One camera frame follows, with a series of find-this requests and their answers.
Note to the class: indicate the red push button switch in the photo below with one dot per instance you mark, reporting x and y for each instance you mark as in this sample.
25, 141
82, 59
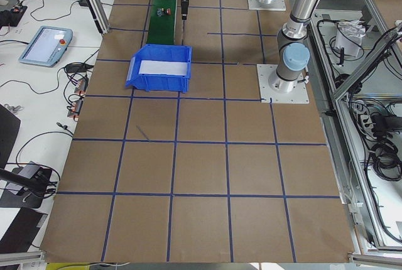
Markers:
163, 12

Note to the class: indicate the white foam pad left bin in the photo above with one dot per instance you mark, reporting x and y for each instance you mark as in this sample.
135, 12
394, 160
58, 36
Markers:
163, 68

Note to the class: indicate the blue left plastic bin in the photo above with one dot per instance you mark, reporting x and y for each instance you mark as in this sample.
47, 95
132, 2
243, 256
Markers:
166, 53

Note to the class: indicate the green conveyor belt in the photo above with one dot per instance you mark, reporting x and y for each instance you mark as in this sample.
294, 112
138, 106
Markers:
161, 29

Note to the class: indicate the teach pendant near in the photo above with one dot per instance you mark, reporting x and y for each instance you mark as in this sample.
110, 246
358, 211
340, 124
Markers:
47, 46

